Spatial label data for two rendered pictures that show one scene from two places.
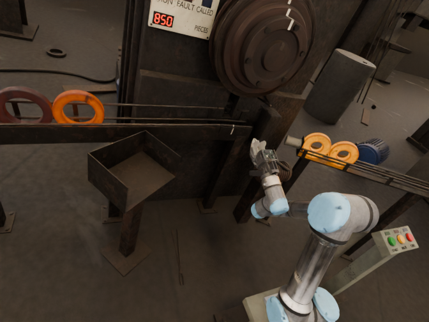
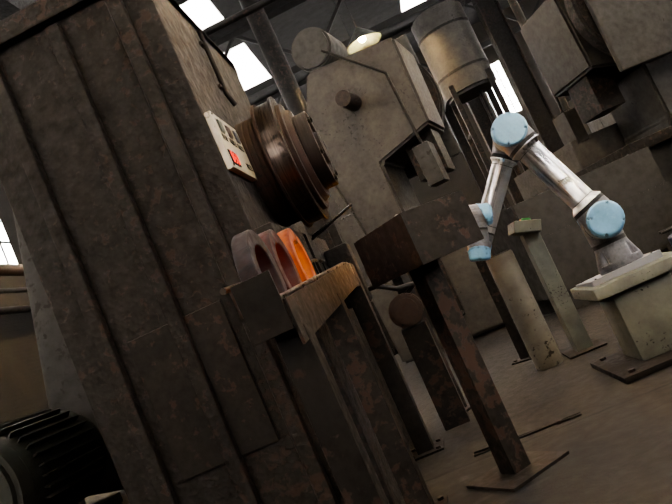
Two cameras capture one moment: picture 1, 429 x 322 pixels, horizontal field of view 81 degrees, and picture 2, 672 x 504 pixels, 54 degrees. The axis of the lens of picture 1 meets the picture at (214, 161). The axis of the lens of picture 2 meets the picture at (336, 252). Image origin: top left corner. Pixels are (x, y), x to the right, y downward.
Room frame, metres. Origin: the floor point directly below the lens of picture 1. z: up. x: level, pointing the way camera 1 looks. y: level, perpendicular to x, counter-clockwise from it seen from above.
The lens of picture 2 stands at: (-0.30, 1.74, 0.55)
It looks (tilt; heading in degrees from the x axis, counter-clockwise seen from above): 5 degrees up; 310
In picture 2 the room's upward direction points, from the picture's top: 24 degrees counter-clockwise
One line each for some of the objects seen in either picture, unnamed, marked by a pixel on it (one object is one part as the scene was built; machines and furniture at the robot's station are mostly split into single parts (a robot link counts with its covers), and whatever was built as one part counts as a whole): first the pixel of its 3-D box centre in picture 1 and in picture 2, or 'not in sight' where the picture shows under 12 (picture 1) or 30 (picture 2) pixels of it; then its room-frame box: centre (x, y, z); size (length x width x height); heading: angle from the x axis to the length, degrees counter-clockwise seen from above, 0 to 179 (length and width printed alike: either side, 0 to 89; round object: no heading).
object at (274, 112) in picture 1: (263, 128); (347, 276); (1.34, -0.19, 0.68); 0.11 x 0.08 x 0.24; 34
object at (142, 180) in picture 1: (128, 213); (462, 342); (0.68, 0.27, 0.36); 0.26 x 0.20 x 0.72; 159
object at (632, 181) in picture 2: not in sight; (576, 237); (1.48, -2.76, 0.39); 1.03 x 0.83 x 0.77; 49
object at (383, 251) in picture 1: (361, 268); (552, 283); (0.96, -0.98, 0.31); 0.24 x 0.16 x 0.62; 124
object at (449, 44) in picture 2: not in sight; (491, 134); (4.28, -8.52, 2.25); 0.92 x 0.92 x 4.50
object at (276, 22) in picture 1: (273, 55); (317, 150); (1.11, -0.06, 1.11); 0.28 x 0.06 x 0.28; 124
